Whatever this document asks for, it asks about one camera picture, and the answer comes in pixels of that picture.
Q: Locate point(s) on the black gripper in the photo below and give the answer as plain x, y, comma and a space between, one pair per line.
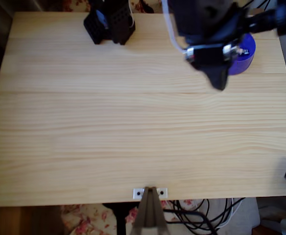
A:
208, 52

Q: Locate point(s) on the candy roll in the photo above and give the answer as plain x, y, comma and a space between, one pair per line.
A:
243, 51

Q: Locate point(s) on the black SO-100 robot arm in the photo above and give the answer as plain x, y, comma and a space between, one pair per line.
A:
113, 27

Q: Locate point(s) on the purple bowl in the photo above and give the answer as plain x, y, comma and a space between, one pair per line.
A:
243, 64

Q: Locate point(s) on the white ornate chair back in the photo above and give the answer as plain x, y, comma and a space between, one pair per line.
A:
72, 5

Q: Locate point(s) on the black furniture leg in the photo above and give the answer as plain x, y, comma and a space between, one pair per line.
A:
121, 220

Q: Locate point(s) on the floral fabric cushion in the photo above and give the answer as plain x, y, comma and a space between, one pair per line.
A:
84, 220

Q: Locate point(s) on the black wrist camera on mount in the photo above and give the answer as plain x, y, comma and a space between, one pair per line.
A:
285, 17

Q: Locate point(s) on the white mounting bracket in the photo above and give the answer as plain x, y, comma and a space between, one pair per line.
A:
138, 193

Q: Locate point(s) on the beige camera post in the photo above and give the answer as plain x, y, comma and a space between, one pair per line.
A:
149, 215

